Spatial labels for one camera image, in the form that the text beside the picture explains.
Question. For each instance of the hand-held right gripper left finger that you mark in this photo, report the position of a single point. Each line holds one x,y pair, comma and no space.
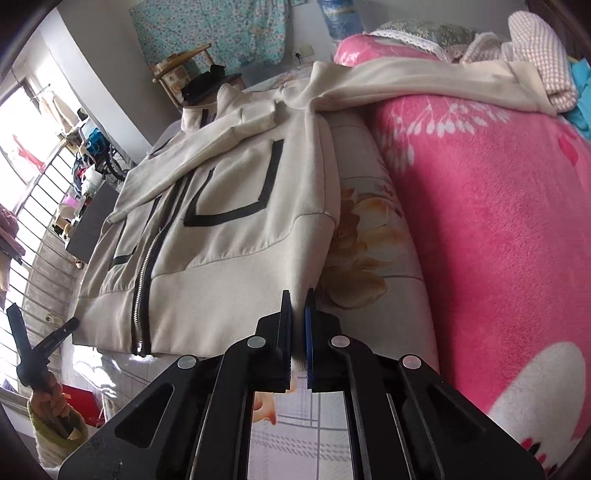
286,318

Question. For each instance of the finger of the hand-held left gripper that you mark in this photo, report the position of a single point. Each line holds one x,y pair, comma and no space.
17,332
55,337

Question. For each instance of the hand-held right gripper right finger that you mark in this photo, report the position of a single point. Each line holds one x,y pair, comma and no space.
309,323

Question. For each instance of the beige zip jacket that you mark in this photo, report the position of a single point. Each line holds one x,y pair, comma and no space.
221,161

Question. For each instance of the person's left forearm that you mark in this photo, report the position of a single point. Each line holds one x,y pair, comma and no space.
51,443

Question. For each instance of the person's left hand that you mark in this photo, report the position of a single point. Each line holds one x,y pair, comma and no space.
53,401

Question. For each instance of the maroon hanging garment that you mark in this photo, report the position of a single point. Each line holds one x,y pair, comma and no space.
9,230

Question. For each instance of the dark grey board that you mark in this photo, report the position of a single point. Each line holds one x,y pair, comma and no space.
92,221

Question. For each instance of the red hanging garment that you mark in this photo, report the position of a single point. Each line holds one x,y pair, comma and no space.
30,154

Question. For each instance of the wheelchair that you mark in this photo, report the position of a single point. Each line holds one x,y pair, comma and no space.
113,161

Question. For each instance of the pink floral blanket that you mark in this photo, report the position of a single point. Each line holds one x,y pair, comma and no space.
485,207

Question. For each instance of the black bag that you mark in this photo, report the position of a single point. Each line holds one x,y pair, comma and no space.
203,85

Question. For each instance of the wooden chair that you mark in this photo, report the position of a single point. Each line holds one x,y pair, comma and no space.
175,74

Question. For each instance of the blue water jug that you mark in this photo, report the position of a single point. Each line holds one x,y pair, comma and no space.
341,18

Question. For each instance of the lace-trimmed floral pillow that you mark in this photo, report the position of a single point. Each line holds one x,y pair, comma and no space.
438,34

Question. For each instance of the blue printed quilt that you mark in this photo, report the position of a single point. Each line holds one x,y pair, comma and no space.
581,101

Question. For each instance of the pink checked cloth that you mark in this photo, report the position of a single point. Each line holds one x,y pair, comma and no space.
540,50

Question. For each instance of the wall socket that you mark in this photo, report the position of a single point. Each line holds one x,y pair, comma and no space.
302,53

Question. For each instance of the teal floral wall cloth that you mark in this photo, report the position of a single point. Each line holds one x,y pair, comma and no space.
207,27

